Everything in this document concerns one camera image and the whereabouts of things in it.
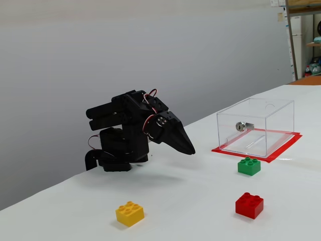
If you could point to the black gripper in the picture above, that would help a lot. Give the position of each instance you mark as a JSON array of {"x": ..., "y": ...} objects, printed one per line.
[{"x": 173, "y": 130}]

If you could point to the yellow lego brick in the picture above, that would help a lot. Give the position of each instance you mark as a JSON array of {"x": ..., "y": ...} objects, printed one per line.
[{"x": 129, "y": 214}]

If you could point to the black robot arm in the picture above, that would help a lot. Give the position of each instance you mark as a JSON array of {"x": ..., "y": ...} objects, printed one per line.
[{"x": 130, "y": 140}]

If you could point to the silver box lock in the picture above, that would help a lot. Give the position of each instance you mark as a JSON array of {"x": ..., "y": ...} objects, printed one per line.
[{"x": 240, "y": 126}]

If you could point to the green lego brick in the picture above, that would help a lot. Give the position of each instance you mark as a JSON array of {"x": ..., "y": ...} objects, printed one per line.
[{"x": 248, "y": 167}]

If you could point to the red lego brick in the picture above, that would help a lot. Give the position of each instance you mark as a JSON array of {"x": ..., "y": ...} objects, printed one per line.
[{"x": 248, "y": 207}]

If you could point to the transparent acrylic box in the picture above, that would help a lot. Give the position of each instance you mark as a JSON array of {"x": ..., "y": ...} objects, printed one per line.
[{"x": 276, "y": 118}]

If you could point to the black table clamp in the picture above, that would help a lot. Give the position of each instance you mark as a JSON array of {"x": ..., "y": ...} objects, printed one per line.
[{"x": 89, "y": 160}]

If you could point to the orange wooden table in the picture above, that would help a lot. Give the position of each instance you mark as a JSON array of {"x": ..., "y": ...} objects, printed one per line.
[{"x": 308, "y": 80}]

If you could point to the cola bottle red cap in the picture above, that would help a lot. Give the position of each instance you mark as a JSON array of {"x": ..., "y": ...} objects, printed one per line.
[{"x": 307, "y": 72}]

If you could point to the white refrigerator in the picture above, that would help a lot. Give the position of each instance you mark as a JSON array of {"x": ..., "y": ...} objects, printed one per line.
[{"x": 296, "y": 45}]

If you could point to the green plastic bag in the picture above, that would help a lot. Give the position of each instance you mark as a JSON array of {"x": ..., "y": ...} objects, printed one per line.
[{"x": 316, "y": 69}]

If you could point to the yellow sticky note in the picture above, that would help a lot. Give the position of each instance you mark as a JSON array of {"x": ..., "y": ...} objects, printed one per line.
[{"x": 280, "y": 16}]

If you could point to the white paper label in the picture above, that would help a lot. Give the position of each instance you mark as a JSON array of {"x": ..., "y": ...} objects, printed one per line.
[{"x": 277, "y": 3}]

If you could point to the teal rounded object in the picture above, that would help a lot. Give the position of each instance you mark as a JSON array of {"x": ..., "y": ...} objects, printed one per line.
[{"x": 318, "y": 39}]

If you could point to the metal shelf rack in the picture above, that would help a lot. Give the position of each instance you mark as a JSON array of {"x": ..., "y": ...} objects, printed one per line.
[{"x": 303, "y": 9}]

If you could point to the red tape frame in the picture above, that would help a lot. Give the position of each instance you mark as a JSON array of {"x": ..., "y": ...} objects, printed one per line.
[{"x": 281, "y": 152}]

